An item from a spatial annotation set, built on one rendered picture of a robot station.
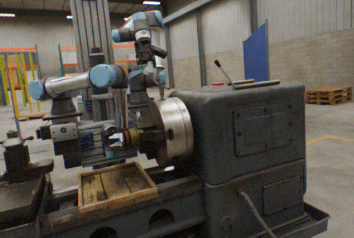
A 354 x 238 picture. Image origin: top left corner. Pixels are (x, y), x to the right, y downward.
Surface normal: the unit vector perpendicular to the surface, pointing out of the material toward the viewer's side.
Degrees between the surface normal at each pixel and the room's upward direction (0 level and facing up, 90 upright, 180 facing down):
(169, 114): 51
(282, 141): 90
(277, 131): 90
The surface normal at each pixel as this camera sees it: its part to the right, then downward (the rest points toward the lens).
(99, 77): -0.14, 0.12
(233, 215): 0.37, 0.08
